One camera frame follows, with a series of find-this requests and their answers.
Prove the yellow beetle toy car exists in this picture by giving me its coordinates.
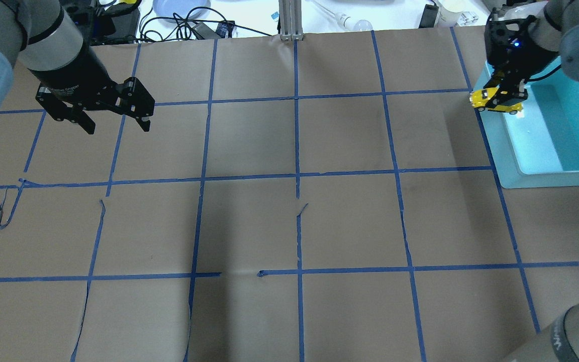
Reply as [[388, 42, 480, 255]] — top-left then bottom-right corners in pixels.
[[468, 87, 528, 115]]

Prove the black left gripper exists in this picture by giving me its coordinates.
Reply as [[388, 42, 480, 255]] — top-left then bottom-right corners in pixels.
[[35, 76, 155, 135]]

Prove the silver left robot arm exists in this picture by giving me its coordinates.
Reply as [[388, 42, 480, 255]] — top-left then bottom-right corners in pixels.
[[0, 1, 155, 135]]

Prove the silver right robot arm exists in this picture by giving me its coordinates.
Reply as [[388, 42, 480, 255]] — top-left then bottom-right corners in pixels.
[[469, 1, 579, 361]]

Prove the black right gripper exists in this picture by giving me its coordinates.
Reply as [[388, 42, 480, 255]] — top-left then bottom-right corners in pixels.
[[483, 8, 561, 107]]

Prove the light blue plastic bin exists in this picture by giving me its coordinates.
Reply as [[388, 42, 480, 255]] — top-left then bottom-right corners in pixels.
[[480, 70, 579, 189]]

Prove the aluminium frame post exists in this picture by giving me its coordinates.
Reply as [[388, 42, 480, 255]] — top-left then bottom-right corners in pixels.
[[278, 0, 304, 42]]

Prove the light blue plate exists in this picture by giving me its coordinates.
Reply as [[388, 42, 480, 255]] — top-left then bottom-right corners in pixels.
[[152, 1, 211, 22]]

